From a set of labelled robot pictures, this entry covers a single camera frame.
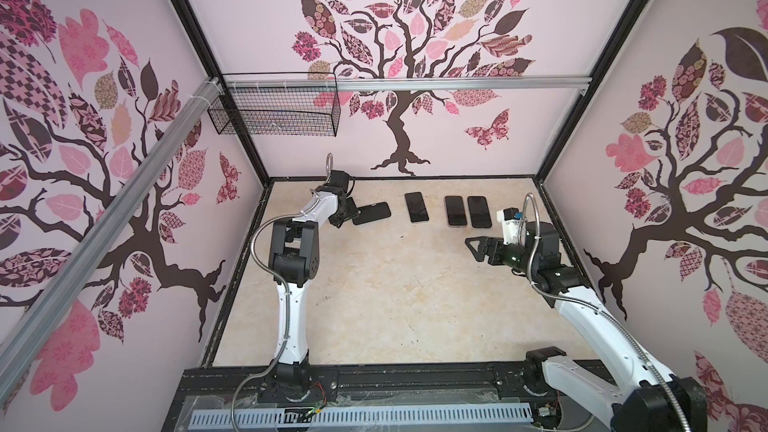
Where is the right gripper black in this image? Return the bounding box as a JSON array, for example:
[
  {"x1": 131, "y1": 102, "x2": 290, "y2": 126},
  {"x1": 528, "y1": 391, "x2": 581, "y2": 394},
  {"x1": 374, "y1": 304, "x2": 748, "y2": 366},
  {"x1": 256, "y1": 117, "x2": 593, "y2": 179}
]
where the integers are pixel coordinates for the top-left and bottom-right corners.
[{"x1": 465, "y1": 234, "x2": 536, "y2": 276}]

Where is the dark phone screen up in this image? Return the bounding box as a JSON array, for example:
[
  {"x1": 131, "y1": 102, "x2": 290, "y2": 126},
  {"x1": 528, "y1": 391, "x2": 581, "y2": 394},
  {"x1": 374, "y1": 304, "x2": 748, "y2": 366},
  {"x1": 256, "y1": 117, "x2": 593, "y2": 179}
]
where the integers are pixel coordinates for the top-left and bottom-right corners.
[{"x1": 467, "y1": 195, "x2": 493, "y2": 228}]

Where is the large black phone case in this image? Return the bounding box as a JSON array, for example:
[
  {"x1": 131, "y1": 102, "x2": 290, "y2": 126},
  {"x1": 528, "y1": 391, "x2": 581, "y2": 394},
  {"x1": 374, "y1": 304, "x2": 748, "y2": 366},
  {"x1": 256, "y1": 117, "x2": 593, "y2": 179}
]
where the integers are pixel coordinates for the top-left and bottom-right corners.
[{"x1": 467, "y1": 194, "x2": 493, "y2": 230}]

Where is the purple phone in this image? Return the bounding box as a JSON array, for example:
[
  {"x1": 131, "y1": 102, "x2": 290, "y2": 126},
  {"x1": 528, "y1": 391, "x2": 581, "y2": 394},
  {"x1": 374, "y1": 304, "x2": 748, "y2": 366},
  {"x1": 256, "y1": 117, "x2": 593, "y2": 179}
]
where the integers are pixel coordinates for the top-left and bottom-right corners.
[{"x1": 445, "y1": 195, "x2": 468, "y2": 226}]

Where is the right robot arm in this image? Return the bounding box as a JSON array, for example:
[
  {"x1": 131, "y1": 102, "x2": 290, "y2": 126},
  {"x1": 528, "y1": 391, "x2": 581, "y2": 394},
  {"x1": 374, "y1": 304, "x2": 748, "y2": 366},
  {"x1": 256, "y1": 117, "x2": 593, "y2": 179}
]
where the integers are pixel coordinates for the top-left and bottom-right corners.
[{"x1": 465, "y1": 220, "x2": 708, "y2": 431}]

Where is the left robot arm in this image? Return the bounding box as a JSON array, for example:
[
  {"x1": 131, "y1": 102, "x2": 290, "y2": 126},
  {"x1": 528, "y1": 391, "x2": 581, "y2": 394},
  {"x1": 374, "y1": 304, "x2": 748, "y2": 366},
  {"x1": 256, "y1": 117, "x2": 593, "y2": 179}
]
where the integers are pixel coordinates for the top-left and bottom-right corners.
[{"x1": 267, "y1": 170, "x2": 356, "y2": 392}]

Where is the small black phone case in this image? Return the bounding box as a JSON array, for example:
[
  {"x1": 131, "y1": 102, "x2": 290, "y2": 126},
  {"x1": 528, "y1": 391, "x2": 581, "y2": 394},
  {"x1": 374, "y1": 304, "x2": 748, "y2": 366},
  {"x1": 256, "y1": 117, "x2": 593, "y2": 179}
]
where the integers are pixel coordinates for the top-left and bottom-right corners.
[{"x1": 352, "y1": 202, "x2": 391, "y2": 226}]

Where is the silver-edged black phone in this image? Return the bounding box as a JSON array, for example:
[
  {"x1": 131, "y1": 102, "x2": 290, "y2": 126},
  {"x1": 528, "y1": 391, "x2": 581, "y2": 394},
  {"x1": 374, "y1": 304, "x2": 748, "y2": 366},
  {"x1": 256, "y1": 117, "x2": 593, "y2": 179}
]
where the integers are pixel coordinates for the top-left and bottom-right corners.
[{"x1": 404, "y1": 192, "x2": 429, "y2": 223}]

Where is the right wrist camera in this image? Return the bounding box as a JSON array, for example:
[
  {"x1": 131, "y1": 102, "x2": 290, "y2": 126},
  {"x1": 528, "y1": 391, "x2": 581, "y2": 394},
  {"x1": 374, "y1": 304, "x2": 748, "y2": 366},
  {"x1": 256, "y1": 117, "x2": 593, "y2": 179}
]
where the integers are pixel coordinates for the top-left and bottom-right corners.
[{"x1": 496, "y1": 207, "x2": 527, "y2": 246}]

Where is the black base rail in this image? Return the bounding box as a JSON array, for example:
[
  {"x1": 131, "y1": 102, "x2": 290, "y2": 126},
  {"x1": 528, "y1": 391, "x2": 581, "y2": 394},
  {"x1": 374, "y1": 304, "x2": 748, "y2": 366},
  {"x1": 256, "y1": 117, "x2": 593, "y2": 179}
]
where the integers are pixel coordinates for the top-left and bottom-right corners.
[{"x1": 161, "y1": 359, "x2": 682, "y2": 432}]

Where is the black wire basket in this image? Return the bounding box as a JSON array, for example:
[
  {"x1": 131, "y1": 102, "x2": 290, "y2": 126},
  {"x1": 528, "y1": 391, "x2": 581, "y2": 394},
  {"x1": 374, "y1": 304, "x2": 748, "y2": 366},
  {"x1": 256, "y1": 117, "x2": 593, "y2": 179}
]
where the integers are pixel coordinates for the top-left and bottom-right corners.
[{"x1": 208, "y1": 72, "x2": 341, "y2": 137}]

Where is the white slotted cable duct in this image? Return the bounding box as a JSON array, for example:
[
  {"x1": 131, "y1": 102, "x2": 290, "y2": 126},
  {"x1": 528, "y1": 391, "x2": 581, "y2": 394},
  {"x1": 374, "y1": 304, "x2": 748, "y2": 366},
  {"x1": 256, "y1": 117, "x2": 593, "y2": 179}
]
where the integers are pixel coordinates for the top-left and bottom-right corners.
[{"x1": 187, "y1": 403, "x2": 533, "y2": 431}]

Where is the back aluminium rail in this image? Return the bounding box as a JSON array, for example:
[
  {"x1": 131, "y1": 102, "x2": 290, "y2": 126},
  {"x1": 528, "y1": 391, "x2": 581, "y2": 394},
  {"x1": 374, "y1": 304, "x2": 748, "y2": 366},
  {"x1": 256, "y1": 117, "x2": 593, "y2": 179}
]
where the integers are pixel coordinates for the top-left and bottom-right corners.
[{"x1": 224, "y1": 74, "x2": 592, "y2": 92}]

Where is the aluminium rail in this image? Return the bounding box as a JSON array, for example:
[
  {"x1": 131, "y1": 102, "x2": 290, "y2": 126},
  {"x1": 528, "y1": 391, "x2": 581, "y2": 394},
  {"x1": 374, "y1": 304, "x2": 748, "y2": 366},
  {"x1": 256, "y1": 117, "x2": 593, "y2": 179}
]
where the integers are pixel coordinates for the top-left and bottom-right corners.
[
  {"x1": 1, "y1": 77, "x2": 222, "y2": 400},
  {"x1": 224, "y1": 74, "x2": 592, "y2": 92}
]

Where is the left aluminium rail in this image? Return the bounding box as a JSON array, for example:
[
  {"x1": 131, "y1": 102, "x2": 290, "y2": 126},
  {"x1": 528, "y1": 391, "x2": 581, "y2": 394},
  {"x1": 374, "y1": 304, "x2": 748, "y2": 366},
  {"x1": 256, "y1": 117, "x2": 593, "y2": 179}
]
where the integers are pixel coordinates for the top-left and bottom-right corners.
[{"x1": 1, "y1": 77, "x2": 222, "y2": 400}]

